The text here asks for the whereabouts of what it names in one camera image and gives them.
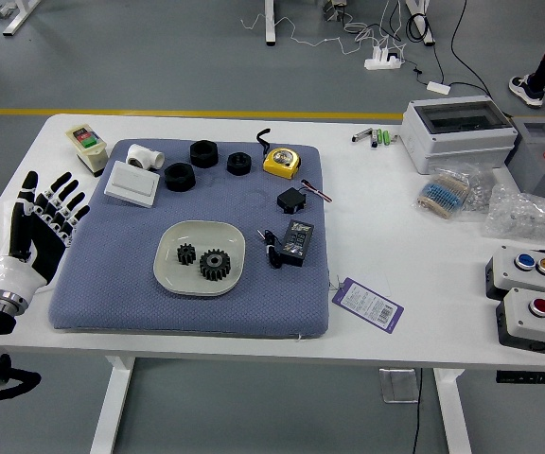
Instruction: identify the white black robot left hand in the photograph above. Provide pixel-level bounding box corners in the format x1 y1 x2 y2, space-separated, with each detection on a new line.
0 170 92 298

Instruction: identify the small black gear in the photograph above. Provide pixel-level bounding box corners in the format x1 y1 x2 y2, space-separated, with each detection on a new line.
175 243 197 267

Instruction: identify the large black gear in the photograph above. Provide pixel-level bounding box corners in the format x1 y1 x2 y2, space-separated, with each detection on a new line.
199 249 232 283

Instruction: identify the large black nut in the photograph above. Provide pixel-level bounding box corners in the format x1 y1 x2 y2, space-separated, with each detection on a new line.
188 139 220 169
164 162 195 193

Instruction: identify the small black nut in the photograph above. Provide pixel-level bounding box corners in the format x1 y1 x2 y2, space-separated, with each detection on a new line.
226 151 254 177

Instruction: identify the blue-yellow-red button control box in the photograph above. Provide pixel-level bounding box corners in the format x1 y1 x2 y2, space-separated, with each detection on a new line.
484 244 545 302

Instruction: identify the red-green button control box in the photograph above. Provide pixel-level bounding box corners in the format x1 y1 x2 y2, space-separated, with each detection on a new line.
495 287 545 358

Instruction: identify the white table leg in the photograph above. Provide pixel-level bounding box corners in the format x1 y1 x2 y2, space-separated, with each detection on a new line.
432 368 473 454
87 355 136 454

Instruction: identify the white pipe tee fitting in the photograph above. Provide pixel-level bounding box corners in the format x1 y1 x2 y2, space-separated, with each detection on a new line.
125 143 166 171

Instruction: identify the blue-grey quilted cushion mat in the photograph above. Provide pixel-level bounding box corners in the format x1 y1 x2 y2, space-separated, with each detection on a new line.
47 137 330 340

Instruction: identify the cream square plate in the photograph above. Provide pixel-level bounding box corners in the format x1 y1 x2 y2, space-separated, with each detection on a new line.
151 219 246 298

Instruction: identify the white background desk leg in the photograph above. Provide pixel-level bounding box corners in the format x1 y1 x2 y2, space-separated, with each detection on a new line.
263 0 276 47
404 0 437 47
2 0 42 37

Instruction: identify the yellow tape measure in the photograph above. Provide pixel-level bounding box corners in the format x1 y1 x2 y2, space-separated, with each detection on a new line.
255 128 302 180

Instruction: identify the purple barcode tag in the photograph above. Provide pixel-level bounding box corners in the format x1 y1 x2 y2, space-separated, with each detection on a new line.
331 276 405 336

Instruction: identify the silver floor plate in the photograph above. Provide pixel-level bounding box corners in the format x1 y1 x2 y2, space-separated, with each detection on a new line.
378 368 419 404

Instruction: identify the white power strip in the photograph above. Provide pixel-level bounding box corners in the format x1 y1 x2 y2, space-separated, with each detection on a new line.
364 44 404 71

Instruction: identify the bag of blue resistors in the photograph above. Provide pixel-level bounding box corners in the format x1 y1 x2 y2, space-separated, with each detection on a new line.
413 165 480 219

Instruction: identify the bag of metal screws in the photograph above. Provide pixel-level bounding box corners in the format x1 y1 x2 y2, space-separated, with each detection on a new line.
461 163 497 212

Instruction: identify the clear bubble wrap bag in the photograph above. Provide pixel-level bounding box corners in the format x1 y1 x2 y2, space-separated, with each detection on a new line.
481 183 545 246

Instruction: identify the black table control panel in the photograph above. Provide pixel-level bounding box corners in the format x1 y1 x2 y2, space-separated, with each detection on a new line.
495 371 545 385

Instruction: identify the grey foam block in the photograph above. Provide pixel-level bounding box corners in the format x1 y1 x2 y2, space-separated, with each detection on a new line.
503 116 545 202

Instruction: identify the beige red-green push-button switch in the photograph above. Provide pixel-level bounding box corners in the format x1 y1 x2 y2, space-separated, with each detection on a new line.
65 124 109 178

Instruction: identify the white wall switch plate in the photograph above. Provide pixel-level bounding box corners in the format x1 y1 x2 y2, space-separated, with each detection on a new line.
103 160 162 208

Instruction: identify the black meter cable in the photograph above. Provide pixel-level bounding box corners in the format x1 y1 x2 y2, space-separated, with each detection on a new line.
256 228 284 270

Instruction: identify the black module with red wires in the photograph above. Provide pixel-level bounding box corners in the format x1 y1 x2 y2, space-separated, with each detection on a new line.
275 178 334 215

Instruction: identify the white floor cable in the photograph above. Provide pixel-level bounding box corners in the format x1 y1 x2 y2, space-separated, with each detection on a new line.
239 0 409 56

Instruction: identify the black cable under table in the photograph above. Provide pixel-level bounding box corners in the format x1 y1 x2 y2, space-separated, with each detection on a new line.
412 368 424 454

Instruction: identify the grey electrical enclosure box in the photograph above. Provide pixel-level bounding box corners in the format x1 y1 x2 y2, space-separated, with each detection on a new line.
399 96 519 175

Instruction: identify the black floor cable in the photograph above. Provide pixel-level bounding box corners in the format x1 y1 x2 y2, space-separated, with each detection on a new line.
407 0 513 119

